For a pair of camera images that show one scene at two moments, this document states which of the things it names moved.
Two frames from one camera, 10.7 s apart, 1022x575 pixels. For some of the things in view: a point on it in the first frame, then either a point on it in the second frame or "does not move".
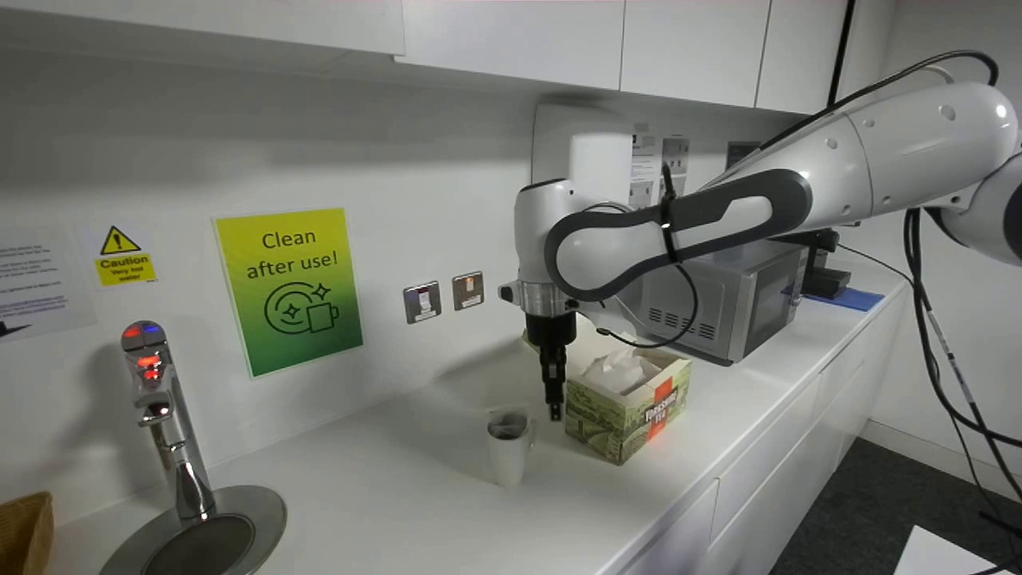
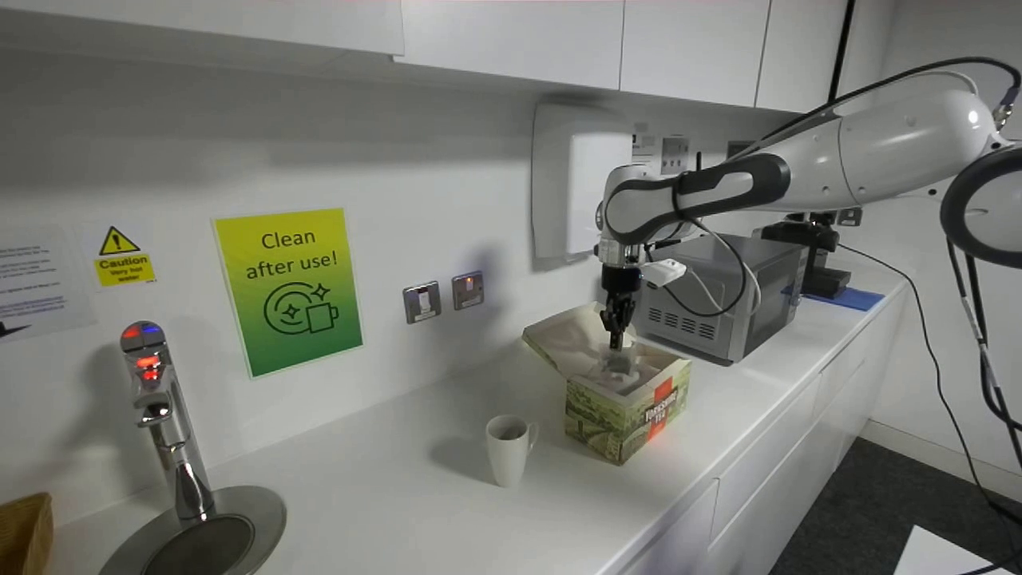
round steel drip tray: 236,535 does not move
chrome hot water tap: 165,406 does not move
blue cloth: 856,299 does not move
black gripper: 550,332 to 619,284
